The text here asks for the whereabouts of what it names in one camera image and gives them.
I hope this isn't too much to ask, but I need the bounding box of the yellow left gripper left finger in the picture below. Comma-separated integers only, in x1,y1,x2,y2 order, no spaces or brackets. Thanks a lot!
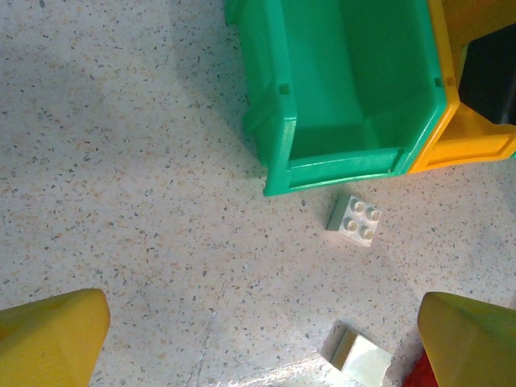
0,288,111,387

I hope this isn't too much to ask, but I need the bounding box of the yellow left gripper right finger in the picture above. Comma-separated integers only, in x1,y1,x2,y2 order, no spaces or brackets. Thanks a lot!
417,292,516,387

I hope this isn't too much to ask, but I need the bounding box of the white square lego brick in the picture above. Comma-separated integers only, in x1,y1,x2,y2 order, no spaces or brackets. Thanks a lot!
325,194,384,248

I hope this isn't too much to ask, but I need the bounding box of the red lego brick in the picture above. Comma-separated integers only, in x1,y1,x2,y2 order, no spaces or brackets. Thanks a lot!
402,348,439,387

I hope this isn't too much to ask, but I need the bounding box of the yellow plastic bin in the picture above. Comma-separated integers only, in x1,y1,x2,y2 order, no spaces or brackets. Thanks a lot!
406,0,516,175

